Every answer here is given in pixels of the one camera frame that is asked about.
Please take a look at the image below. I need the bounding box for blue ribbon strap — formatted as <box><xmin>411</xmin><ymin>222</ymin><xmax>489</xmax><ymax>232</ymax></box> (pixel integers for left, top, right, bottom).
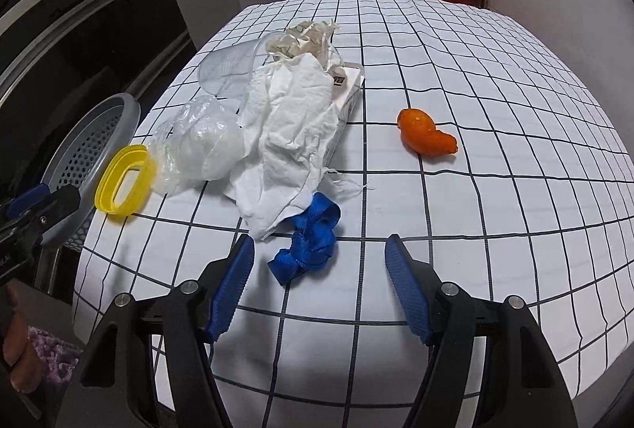
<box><xmin>266</xmin><ymin>191</ymin><xmax>343</xmax><ymax>288</ymax></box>

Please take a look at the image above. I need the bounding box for yellow rimmed container lid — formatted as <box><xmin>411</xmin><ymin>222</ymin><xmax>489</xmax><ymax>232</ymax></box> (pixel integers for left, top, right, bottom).
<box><xmin>94</xmin><ymin>145</ymin><xmax>156</xmax><ymax>218</ymax></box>

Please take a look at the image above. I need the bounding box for orange peel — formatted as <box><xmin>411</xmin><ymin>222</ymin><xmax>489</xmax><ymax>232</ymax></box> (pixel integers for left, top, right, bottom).
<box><xmin>397</xmin><ymin>108</ymin><xmax>458</xmax><ymax>157</ymax></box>

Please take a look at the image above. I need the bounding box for clear plastic bag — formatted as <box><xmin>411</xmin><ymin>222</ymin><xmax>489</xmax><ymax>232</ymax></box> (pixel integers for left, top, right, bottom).
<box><xmin>147</xmin><ymin>95</ymin><xmax>245</xmax><ymax>195</ymax></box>

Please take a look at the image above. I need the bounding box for white small box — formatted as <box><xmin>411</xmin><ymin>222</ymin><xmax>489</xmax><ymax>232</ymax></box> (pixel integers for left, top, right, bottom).
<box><xmin>323</xmin><ymin>62</ymin><xmax>365</xmax><ymax>165</ymax></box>

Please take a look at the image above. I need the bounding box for clear plastic container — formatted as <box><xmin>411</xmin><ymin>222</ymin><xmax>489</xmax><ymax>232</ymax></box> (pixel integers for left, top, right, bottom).
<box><xmin>198</xmin><ymin>33</ymin><xmax>275</xmax><ymax>99</ymax></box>

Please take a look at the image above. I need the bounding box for grey perforated trash basket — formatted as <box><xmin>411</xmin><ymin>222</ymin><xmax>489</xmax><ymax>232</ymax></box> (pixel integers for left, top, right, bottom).
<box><xmin>42</xmin><ymin>93</ymin><xmax>141</xmax><ymax>250</ymax></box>

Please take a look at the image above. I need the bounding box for person's left hand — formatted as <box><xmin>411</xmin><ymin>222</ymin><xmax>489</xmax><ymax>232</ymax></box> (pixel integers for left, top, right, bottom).
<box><xmin>2</xmin><ymin>285</ymin><xmax>43</xmax><ymax>394</ymax></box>

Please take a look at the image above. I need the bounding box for white checkered tablecloth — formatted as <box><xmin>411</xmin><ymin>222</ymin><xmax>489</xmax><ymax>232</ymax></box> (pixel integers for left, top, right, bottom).
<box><xmin>72</xmin><ymin>0</ymin><xmax>627</xmax><ymax>428</ymax></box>

